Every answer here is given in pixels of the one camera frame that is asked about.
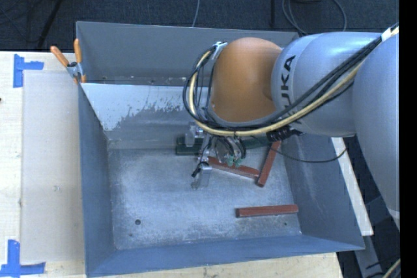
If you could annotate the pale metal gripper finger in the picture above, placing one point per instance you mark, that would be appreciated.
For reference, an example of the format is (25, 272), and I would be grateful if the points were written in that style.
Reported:
(195, 136)
(204, 175)

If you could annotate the red-brown flat block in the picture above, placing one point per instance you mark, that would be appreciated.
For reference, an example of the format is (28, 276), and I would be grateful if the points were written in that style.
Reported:
(248, 172)
(267, 166)
(267, 211)

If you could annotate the grey metal bin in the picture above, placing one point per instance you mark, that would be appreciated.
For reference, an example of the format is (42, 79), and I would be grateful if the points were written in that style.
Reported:
(163, 198)

